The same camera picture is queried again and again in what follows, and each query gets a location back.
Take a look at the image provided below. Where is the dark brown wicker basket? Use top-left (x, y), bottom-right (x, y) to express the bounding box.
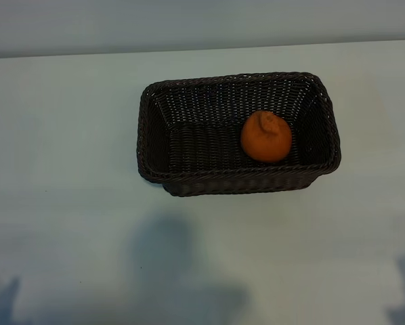
top-left (136, 70), bottom-right (342, 198)

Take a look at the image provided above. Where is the orange fruit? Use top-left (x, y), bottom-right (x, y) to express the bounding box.
top-left (240, 110), bottom-right (293, 164)

